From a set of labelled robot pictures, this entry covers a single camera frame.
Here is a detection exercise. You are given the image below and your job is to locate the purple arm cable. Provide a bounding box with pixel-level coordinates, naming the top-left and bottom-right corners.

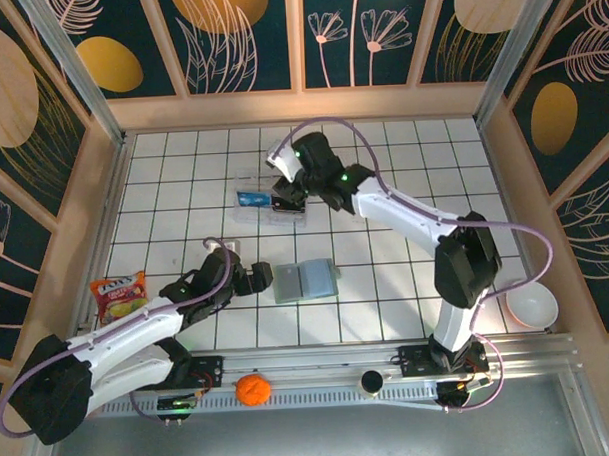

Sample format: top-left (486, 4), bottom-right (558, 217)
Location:
top-left (0, 235), bottom-right (240, 440)
top-left (273, 108), bottom-right (561, 420)

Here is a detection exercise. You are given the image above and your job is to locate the clear acrylic organizer box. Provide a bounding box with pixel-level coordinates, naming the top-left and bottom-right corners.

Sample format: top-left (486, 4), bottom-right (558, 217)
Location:
top-left (230, 168), bottom-right (312, 231)

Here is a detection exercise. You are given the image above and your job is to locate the white bowl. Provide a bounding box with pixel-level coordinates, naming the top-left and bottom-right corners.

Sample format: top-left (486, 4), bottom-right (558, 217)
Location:
top-left (504, 278), bottom-right (560, 330)

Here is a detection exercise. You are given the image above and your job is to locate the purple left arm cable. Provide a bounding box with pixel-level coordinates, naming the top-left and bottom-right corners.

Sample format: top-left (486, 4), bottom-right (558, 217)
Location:
top-left (0, 235), bottom-right (240, 440)

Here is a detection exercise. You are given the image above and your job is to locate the black round knob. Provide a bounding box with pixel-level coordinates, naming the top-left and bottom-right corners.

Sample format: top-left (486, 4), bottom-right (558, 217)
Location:
top-left (358, 368), bottom-right (388, 400)

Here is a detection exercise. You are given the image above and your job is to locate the grey-green cloth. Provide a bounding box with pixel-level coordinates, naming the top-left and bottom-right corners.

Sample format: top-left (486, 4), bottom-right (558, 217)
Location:
top-left (273, 257), bottom-right (344, 305)

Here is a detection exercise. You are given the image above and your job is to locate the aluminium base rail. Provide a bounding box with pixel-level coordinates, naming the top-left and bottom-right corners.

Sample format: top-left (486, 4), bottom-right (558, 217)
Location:
top-left (36, 331), bottom-right (580, 398)

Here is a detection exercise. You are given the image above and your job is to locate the orange ball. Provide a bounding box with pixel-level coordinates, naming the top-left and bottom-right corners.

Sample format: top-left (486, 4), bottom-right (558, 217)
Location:
top-left (234, 372), bottom-right (273, 408)

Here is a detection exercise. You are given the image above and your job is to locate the aluminium corner post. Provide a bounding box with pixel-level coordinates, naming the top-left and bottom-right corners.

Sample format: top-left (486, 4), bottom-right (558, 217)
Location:
top-left (469, 0), bottom-right (567, 128)
top-left (18, 0), bottom-right (131, 152)

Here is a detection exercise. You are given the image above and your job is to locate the grey card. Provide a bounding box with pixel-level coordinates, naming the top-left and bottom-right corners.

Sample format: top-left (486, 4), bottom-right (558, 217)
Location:
top-left (276, 264), bottom-right (305, 302)

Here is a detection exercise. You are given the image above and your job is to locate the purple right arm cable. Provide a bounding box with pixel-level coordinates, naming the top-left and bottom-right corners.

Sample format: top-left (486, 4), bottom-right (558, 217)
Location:
top-left (273, 108), bottom-right (561, 420)

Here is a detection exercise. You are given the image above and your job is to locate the slotted grey cable duct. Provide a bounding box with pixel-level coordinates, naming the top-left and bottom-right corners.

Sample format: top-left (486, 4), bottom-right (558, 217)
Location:
top-left (99, 382), bottom-right (442, 422)

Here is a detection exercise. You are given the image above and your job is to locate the orange candy bag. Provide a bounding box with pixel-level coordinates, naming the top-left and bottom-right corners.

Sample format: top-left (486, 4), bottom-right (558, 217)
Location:
top-left (89, 271), bottom-right (150, 328)

